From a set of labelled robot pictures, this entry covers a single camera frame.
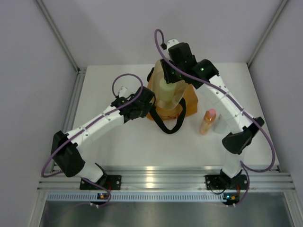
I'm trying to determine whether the orange bottle pink cap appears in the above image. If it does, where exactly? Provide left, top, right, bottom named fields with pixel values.
left=199, top=109, right=216, bottom=135

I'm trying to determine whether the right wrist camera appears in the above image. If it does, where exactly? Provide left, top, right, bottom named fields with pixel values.
left=166, top=39, right=179, bottom=49

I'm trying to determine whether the green pump bottle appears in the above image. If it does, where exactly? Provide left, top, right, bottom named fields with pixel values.
left=158, top=78, right=177, bottom=103

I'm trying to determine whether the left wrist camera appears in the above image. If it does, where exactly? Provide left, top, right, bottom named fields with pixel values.
left=118, top=86, right=131, bottom=98

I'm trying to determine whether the aluminium rail beam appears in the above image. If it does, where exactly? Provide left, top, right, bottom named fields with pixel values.
left=37, top=166, right=295, bottom=192

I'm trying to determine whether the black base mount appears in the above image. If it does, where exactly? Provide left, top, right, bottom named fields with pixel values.
left=205, top=175, right=248, bottom=190
left=80, top=175, right=122, bottom=191

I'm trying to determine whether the purple cable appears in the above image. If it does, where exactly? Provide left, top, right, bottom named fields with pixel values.
left=41, top=73, right=144, bottom=178
left=154, top=29, right=276, bottom=206

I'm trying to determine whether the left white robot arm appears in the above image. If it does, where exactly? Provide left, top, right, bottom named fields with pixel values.
left=51, top=87, right=155, bottom=189

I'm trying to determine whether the left aluminium frame post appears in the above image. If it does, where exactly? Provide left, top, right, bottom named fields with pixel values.
left=33, top=0, right=87, bottom=77

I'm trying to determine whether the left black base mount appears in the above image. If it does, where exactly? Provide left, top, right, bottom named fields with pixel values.
left=80, top=175, right=122, bottom=191

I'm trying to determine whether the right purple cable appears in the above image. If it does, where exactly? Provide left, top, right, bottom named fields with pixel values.
left=154, top=29, right=276, bottom=206

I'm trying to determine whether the tan canvas tote bag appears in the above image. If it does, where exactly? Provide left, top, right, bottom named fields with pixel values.
left=147, top=60, right=198, bottom=134

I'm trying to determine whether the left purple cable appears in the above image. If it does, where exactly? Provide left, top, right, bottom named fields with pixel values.
left=41, top=73, right=144, bottom=178

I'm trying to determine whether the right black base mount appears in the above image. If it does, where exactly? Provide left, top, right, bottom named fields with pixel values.
left=205, top=175, right=248, bottom=190

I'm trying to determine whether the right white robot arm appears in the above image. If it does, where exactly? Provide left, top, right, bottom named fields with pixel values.
left=160, top=39, right=259, bottom=189

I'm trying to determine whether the right aluminium frame post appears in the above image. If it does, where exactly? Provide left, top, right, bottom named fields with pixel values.
left=246, top=0, right=291, bottom=68

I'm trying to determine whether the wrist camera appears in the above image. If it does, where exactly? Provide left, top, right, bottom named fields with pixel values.
left=118, top=86, right=131, bottom=98
left=166, top=39, right=179, bottom=49

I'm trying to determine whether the white bottle black cap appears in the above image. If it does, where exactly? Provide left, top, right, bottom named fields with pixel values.
left=214, top=114, right=228, bottom=134

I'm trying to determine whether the aluminium frame post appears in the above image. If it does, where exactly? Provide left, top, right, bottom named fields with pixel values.
left=33, top=0, right=87, bottom=77
left=246, top=0, right=291, bottom=68

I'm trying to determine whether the slotted cable duct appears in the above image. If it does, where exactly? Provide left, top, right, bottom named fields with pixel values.
left=47, top=192, right=226, bottom=202

